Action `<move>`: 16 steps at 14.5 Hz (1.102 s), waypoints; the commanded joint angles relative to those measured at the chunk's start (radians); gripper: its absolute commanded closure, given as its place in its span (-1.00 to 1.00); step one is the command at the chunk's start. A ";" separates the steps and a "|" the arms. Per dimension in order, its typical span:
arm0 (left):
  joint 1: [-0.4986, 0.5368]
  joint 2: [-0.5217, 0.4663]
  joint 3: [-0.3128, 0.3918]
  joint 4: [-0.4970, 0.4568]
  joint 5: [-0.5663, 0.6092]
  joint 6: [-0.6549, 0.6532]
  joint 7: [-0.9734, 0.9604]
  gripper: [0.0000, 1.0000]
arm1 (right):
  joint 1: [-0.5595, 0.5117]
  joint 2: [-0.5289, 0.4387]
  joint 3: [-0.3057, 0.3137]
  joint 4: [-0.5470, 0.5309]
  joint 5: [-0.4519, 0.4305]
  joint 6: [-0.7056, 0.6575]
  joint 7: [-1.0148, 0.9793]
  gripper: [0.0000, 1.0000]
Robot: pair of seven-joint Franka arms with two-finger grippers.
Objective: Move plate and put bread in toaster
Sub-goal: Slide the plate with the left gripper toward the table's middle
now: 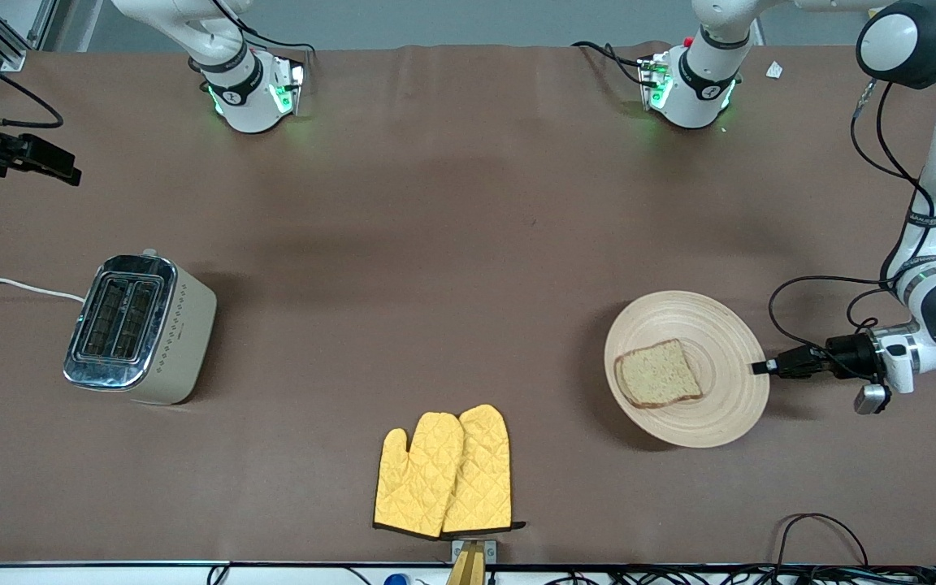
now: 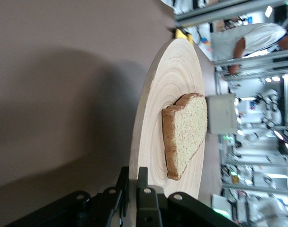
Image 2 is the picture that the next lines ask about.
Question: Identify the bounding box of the cream and chrome toaster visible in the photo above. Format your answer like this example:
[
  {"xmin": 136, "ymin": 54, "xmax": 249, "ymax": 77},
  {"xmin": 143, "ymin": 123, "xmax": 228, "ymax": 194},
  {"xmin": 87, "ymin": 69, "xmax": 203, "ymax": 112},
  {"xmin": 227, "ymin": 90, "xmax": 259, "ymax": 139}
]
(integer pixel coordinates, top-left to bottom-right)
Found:
[{"xmin": 208, "ymin": 93, "xmax": 237, "ymax": 135}]

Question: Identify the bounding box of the brown table cover mat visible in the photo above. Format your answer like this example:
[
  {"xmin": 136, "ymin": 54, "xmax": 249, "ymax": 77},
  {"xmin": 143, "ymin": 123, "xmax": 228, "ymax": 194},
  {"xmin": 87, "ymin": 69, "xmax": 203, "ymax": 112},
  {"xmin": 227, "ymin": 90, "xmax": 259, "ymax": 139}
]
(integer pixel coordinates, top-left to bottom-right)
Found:
[{"xmin": 0, "ymin": 0, "xmax": 223, "ymax": 227}]

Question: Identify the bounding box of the brown bread slice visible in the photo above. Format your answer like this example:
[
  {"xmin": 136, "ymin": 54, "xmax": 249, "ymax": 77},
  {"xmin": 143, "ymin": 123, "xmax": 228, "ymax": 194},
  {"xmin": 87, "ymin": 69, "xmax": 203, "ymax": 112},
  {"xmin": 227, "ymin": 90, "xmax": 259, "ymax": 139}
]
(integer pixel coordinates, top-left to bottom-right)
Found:
[{"xmin": 161, "ymin": 92, "xmax": 208, "ymax": 180}]

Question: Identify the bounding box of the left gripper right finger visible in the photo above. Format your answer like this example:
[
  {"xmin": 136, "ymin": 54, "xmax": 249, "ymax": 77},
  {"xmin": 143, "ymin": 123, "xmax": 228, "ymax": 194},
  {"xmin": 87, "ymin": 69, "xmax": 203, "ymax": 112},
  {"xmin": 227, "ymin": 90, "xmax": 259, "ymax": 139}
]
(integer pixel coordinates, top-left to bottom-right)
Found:
[{"xmin": 136, "ymin": 166, "xmax": 164, "ymax": 227}]

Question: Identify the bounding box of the person in white shirt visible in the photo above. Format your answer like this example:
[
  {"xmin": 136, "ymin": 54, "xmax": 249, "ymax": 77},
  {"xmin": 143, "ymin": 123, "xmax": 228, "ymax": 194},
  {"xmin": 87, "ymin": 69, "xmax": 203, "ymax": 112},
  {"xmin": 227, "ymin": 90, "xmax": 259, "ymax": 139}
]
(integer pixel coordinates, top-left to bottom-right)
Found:
[{"xmin": 228, "ymin": 22, "xmax": 288, "ymax": 75}]

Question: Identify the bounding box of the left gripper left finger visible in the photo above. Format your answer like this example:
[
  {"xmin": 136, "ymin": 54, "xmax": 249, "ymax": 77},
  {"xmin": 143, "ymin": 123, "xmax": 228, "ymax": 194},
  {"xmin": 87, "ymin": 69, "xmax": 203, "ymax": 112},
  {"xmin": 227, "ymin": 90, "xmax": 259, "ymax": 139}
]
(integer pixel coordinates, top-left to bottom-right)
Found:
[{"xmin": 95, "ymin": 166, "xmax": 130, "ymax": 227}]

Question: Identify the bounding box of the round wooden plate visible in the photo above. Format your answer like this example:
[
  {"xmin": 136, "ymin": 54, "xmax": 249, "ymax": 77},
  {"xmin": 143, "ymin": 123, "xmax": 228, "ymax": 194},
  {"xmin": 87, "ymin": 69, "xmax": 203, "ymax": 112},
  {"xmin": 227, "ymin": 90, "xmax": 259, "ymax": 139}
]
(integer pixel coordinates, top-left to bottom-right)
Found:
[{"xmin": 128, "ymin": 37, "xmax": 206, "ymax": 207}]

